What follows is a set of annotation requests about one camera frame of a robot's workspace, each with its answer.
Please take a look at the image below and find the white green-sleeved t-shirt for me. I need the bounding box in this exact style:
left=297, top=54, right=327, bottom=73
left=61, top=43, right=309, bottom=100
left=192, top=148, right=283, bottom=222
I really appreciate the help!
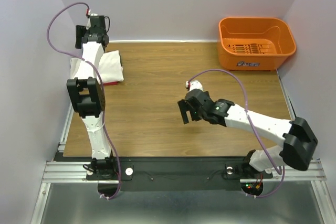
left=69, top=49, right=124, bottom=84

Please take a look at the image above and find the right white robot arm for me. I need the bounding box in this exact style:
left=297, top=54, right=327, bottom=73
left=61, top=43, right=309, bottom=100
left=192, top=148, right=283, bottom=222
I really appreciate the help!
left=177, top=89, right=318, bottom=177

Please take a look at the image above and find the orange plastic basket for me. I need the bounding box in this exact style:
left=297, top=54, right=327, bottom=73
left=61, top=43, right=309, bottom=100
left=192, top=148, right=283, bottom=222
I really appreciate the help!
left=217, top=17, right=297, bottom=71

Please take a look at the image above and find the folded pink t-shirt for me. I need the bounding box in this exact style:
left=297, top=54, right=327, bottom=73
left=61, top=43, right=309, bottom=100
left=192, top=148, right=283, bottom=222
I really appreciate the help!
left=101, top=60, right=124, bottom=86

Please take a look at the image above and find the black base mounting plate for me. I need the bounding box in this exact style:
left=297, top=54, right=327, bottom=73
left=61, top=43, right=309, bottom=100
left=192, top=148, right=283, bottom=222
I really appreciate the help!
left=83, top=156, right=272, bottom=195

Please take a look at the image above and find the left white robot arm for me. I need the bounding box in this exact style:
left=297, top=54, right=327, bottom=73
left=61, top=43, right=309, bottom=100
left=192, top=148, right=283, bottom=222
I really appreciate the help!
left=66, top=14, right=117, bottom=180

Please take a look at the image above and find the aluminium table frame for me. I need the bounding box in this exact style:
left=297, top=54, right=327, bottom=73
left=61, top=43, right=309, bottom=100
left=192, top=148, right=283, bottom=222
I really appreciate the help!
left=32, top=42, right=335, bottom=223

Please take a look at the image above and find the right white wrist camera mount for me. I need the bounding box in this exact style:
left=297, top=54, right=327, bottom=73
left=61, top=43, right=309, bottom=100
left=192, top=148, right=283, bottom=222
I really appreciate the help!
left=185, top=80, right=203, bottom=92

